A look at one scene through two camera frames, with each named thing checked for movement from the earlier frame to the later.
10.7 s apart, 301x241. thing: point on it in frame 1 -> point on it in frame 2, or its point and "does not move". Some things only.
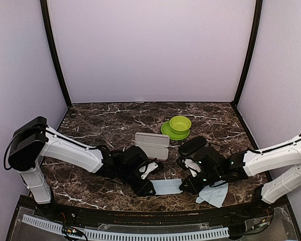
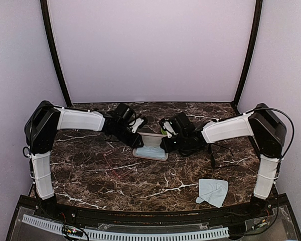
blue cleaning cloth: [165, 187] -> [151, 151]
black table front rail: [215, 216] does not move
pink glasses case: [155, 146] does not move
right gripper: [192, 188] -> [167, 146]
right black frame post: [258, 10] does not move
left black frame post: [49, 32] does not move
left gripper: [147, 186] -> [135, 141]
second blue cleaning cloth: [214, 195] does not move
